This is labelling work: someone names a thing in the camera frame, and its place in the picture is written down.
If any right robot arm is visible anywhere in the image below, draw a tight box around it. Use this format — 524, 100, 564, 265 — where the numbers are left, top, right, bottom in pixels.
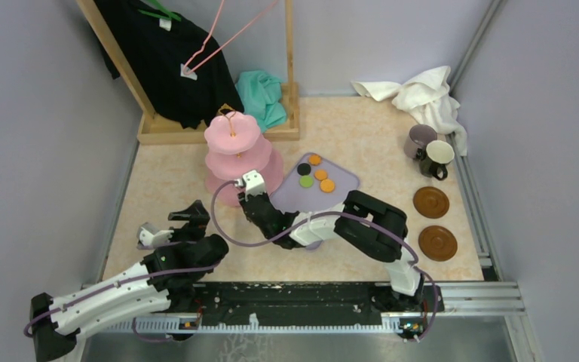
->
238, 190, 424, 311

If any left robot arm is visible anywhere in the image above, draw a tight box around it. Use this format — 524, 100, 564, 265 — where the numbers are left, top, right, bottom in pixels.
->
24, 200, 228, 361

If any green macaron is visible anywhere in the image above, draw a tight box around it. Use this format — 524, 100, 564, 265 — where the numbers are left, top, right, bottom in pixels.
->
299, 175, 314, 189

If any lavender serving tray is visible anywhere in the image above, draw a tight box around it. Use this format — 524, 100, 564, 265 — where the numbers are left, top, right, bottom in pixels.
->
267, 152, 361, 253

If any black macaron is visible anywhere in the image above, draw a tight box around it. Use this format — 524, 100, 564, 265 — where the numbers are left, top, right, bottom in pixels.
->
296, 163, 312, 176

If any orange macaron middle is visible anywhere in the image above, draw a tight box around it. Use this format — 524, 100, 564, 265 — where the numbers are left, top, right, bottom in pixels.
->
314, 169, 328, 181

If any orange macaron top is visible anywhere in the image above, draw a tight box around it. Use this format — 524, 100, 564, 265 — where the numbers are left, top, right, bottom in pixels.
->
308, 154, 322, 166

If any pink three-tier cake stand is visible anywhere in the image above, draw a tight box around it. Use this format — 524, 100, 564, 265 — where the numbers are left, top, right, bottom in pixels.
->
204, 104, 284, 194

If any wooden clothes rack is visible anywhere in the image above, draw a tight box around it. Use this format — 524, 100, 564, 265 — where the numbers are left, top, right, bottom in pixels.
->
77, 0, 300, 145

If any teal cloth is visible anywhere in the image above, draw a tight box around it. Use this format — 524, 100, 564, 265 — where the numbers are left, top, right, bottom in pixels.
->
236, 70, 287, 133

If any black t-shirt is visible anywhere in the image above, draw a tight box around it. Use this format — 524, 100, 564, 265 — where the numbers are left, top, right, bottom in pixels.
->
96, 1, 244, 128

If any pink clothes hanger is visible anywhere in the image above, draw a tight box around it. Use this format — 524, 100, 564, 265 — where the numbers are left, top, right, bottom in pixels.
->
180, 0, 279, 77

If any brown saucer upper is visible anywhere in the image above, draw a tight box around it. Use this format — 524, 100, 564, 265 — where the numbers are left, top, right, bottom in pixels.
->
412, 186, 450, 219

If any brown saucer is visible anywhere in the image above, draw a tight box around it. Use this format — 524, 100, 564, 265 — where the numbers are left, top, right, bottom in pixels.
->
418, 225, 458, 262
412, 186, 450, 219

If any purple mug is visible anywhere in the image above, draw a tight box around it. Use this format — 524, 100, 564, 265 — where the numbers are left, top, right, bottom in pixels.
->
403, 124, 437, 160

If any brown saucer lower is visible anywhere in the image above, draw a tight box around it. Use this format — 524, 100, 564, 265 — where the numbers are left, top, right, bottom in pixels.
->
418, 225, 458, 262

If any black cream-lined mug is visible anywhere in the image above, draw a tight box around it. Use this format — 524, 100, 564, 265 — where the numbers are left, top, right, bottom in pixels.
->
419, 140, 455, 181

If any white towel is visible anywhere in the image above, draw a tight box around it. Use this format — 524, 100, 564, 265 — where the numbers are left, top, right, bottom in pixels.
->
351, 66, 468, 157

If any green clothes hanger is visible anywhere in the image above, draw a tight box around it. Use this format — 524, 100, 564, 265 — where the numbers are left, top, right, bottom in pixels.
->
138, 0, 182, 22

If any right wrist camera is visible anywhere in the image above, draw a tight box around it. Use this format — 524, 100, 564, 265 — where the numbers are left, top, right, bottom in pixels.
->
238, 170, 267, 197

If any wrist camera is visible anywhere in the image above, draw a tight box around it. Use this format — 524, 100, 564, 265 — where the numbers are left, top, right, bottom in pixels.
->
238, 170, 267, 197
136, 222, 174, 250

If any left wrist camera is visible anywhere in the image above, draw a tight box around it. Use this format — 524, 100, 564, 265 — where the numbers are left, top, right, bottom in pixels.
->
136, 222, 174, 250

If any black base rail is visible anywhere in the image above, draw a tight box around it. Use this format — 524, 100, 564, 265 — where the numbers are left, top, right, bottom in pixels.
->
72, 281, 525, 336

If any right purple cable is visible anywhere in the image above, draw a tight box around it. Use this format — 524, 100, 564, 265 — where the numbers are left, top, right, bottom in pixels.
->
210, 179, 441, 343

